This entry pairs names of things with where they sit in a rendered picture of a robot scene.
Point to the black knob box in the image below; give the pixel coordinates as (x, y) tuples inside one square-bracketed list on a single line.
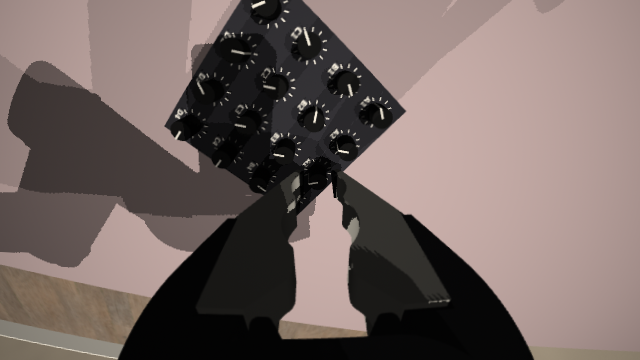
[(303, 109)]

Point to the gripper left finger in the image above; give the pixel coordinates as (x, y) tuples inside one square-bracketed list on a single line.
[(244, 269)]

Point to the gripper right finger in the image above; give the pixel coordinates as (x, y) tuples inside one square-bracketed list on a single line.
[(397, 265)]

